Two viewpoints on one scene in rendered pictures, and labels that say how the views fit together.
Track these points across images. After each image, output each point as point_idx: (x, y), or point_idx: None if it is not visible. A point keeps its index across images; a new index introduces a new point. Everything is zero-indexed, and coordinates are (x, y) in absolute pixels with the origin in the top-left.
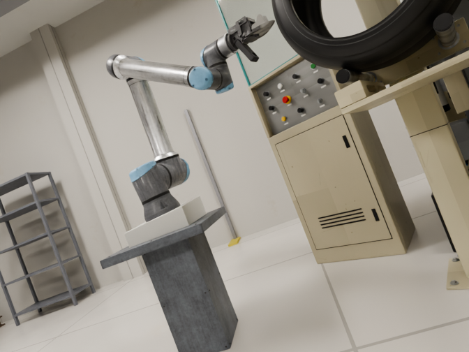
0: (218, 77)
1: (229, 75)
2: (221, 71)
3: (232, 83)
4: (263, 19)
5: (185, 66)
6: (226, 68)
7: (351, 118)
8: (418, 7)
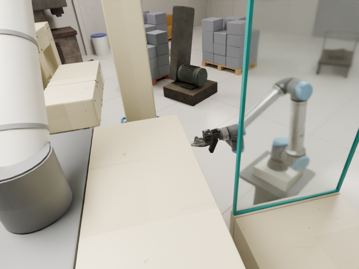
0: (225, 141)
1: (232, 147)
2: (228, 140)
3: (232, 150)
4: (194, 140)
5: (234, 123)
6: (231, 142)
7: None
8: None
